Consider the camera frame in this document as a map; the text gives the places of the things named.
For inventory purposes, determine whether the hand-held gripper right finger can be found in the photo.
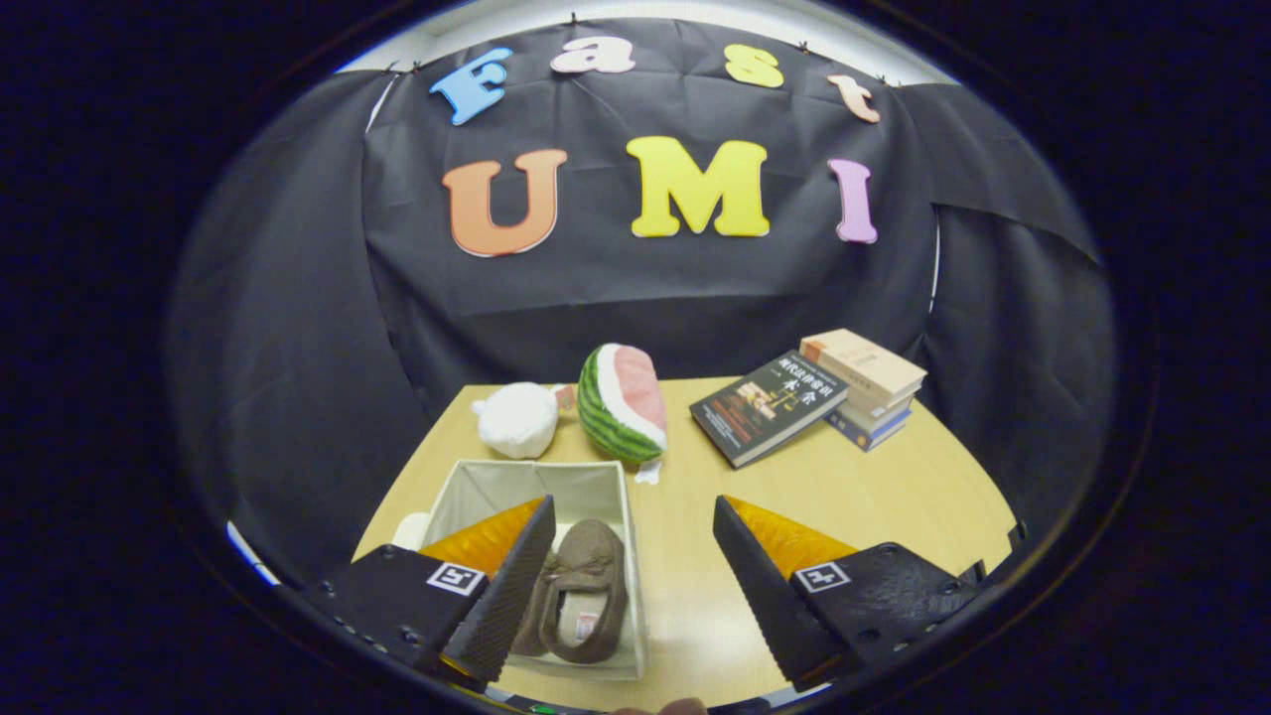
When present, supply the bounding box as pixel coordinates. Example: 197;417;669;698
713;495;989;693

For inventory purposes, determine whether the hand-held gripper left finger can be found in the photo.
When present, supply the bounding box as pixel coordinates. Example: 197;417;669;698
298;495;557;693

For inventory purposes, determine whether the brown fuzzy slipper shoe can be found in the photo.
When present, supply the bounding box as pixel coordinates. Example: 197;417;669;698
539;518;629;664
511;571;557;656

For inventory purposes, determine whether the beige fabric storage box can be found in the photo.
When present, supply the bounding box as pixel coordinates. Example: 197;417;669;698
392;459;648;681

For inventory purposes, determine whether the white plush toy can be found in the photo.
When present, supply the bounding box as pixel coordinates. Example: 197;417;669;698
472;382;562;460

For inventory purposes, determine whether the black cover book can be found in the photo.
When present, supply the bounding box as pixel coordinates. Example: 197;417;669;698
690;350;850;469

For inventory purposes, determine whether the blue cover book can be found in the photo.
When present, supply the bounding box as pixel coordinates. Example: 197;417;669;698
824;405;913;453

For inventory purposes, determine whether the grey cover book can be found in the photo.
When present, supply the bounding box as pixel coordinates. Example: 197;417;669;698
844;382;919;433

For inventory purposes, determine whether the watermelon slice plush toy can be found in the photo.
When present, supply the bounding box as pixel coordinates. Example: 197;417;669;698
578;343;668;486

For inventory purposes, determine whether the tan cover book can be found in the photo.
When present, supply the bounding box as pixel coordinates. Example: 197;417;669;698
799;329;927;398

